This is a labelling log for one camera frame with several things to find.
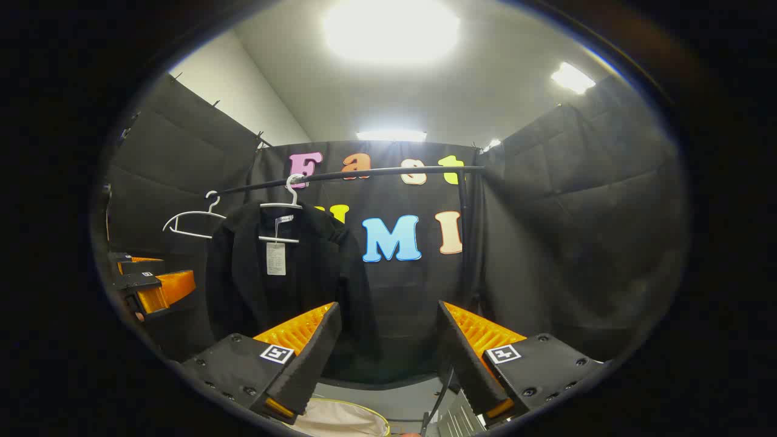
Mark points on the small ceiling light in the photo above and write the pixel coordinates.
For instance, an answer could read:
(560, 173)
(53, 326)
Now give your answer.
(491, 144)

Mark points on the black backdrop cloth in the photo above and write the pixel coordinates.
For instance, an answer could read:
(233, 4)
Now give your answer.
(576, 243)

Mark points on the black knit jacket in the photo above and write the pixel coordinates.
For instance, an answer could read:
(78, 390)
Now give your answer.
(243, 291)

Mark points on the beige laundry hamper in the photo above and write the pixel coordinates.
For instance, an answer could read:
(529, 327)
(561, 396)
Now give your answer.
(340, 422)

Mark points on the large ceiling light panel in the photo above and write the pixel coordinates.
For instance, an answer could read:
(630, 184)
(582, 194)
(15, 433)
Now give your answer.
(391, 27)

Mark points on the black metal clothes rack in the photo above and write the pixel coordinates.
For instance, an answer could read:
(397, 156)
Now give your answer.
(376, 174)

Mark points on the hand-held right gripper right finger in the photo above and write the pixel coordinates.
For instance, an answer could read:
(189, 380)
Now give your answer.
(464, 358)

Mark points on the grey ribbed panel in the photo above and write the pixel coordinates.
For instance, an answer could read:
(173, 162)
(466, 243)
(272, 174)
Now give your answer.
(461, 422)

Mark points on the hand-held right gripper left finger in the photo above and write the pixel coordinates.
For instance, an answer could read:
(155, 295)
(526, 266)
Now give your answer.
(315, 358)

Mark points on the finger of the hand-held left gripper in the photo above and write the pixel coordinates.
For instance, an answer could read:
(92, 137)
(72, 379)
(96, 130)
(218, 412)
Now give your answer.
(124, 258)
(136, 282)

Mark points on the white plastic hanger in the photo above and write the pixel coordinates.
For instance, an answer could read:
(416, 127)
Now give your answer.
(193, 212)
(282, 206)

